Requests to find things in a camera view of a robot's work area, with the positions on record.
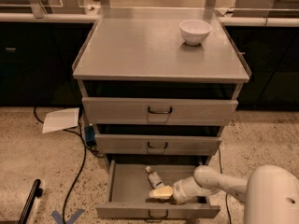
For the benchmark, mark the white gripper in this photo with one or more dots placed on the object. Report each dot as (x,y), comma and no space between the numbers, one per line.
(178,190)

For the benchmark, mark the clear plastic bottle white cap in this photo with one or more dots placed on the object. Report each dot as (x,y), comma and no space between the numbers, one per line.
(154,179)

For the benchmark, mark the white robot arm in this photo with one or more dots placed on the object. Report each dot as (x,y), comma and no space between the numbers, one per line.
(270,195)

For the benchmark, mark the grey bottom drawer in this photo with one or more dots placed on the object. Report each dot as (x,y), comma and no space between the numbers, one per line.
(128,190)

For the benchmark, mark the grey drawer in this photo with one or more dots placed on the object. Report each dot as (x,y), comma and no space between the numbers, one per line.
(149,111)
(157,144)
(128,190)

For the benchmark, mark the grey middle drawer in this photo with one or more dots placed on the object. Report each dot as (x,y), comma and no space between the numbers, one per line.
(157,144)

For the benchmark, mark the grey top drawer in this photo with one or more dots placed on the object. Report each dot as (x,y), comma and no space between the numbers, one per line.
(149,111)

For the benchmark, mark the grey metal drawer cabinet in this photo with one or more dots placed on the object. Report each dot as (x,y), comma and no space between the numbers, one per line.
(140,53)

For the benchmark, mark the dark counter cabinet right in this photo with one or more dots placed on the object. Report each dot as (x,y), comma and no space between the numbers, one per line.
(271,52)

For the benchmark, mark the dark counter cabinet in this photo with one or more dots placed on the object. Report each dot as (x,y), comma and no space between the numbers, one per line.
(271,52)
(36,61)

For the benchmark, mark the dark counter cabinet left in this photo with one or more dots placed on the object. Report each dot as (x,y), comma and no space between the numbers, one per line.
(36,61)

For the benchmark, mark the blue power adapter box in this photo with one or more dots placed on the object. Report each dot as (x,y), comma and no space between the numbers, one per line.
(89,135)

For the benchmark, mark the white paper sheet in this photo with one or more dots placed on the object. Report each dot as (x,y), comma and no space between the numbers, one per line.
(61,120)

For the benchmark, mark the black bar bottom left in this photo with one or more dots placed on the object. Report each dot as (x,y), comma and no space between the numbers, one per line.
(35,192)

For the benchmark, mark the white ceramic bowl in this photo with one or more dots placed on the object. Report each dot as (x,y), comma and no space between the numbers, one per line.
(194,32)

